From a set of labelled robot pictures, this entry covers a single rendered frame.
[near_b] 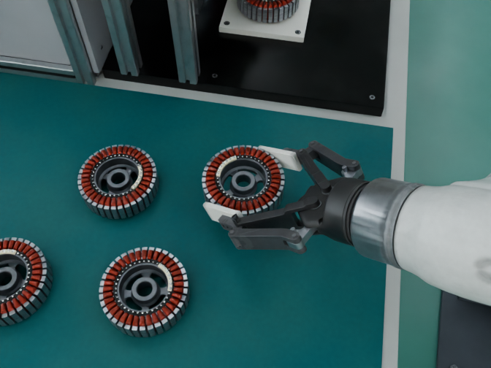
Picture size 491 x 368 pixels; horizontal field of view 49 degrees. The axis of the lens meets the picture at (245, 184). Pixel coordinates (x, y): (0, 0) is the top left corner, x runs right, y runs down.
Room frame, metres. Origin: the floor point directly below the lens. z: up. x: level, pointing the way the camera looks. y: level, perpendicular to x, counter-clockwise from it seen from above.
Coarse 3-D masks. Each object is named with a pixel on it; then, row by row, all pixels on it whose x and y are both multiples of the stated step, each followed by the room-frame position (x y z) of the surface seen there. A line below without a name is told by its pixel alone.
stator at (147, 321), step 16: (128, 256) 0.30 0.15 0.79; (144, 256) 0.30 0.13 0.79; (160, 256) 0.30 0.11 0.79; (112, 272) 0.28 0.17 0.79; (128, 272) 0.28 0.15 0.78; (144, 272) 0.29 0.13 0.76; (160, 272) 0.29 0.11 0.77; (176, 272) 0.28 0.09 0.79; (112, 288) 0.26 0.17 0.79; (160, 288) 0.27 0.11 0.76; (176, 288) 0.26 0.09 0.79; (112, 304) 0.24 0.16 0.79; (144, 304) 0.25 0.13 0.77; (160, 304) 0.24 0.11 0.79; (176, 304) 0.24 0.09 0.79; (112, 320) 0.22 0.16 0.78; (128, 320) 0.22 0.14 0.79; (144, 320) 0.22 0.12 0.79; (160, 320) 0.22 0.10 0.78; (144, 336) 0.21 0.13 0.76
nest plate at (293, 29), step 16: (304, 0) 0.82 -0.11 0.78; (224, 16) 0.77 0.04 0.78; (240, 16) 0.77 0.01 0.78; (304, 16) 0.77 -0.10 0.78; (224, 32) 0.74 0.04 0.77; (240, 32) 0.74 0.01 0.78; (256, 32) 0.73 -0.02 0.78; (272, 32) 0.73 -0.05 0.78; (288, 32) 0.73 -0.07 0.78; (304, 32) 0.73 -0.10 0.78
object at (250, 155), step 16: (224, 160) 0.43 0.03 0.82; (240, 160) 0.44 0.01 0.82; (256, 160) 0.43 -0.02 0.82; (272, 160) 0.43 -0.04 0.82; (208, 176) 0.41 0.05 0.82; (224, 176) 0.42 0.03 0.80; (240, 176) 0.41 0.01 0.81; (256, 176) 0.42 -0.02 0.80; (272, 176) 0.40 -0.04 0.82; (208, 192) 0.38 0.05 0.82; (224, 192) 0.38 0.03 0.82; (240, 192) 0.39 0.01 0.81; (272, 192) 0.38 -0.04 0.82; (240, 208) 0.36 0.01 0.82; (256, 208) 0.36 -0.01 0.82; (272, 208) 0.36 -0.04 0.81
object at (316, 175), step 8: (304, 152) 0.43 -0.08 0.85; (304, 160) 0.41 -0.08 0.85; (312, 160) 0.40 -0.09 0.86; (304, 168) 0.42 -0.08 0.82; (312, 168) 0.39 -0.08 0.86; (312, 176) 0.37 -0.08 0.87; (320, 176) 0.36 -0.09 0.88; (320, 184) 0.35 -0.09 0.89; (328, 184) 0.34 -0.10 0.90; (328, 192) 0.34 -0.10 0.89
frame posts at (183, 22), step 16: (112, 0) 0.65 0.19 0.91; (128, 0) 0.66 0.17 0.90; (176, 0) 0.63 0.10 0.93; (192, 0) 0.64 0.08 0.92; (112, 16) 0.64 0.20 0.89; (128, 16) 0.66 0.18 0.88; (176, 16) 0.62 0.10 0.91; (192, 16) 0.64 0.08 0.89; (112, 32) 0.64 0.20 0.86; (128, 32) 0.64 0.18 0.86; (176, 32) 0.62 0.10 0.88; (192, 32) 0.63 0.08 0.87; (128, 48) 0.64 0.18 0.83; (176, 48) 0.62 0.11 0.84; (192, 48) 0.62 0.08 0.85; (128, 64) 0.65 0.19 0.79; (192, 64) 0.62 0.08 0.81; (192, 80) 0.62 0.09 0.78
